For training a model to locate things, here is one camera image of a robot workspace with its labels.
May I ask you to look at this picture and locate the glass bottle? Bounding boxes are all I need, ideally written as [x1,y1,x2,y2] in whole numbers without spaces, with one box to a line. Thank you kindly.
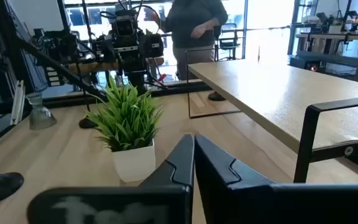
[25,92,58,131]

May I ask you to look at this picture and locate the black background machinery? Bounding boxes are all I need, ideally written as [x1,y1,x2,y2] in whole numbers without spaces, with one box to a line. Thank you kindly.
[29,27,85,66]

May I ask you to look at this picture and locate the wooden riser shelf black legs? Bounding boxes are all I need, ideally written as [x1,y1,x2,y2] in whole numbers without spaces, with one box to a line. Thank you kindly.
[185,48,358,184]

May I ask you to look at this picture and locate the green artificial plant white pot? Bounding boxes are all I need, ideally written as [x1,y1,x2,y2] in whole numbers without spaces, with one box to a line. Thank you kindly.
[85,74,164,184]

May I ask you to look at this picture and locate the black office chair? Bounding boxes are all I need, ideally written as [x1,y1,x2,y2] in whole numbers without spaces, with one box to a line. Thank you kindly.
[218,23,244,62]

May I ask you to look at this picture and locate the silver aluminium bracket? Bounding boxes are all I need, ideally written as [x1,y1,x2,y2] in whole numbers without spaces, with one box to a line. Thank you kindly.
[10,80,27,126]

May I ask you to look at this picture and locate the black control box white labels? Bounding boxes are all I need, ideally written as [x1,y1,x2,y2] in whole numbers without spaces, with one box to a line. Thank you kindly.
[44,63,67,88]

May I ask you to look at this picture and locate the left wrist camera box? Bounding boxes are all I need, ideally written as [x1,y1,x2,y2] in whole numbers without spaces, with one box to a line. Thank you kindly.
[111,9,140,44]

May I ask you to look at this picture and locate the wooden background table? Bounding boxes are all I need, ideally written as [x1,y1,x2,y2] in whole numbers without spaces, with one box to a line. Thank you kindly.
[68,57,166,75]

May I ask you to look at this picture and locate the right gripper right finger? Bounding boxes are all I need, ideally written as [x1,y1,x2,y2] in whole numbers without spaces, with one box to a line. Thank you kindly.
[195,134,358,224]

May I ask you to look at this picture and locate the person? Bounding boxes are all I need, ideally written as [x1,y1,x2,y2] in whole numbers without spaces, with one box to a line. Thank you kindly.
[159,0,229,102]

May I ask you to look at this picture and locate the cluttered background workbench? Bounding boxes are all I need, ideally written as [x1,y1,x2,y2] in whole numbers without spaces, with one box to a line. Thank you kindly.
[289,9,358,86]

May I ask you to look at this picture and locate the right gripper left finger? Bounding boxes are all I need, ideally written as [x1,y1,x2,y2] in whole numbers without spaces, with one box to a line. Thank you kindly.
[26,133,196,224]

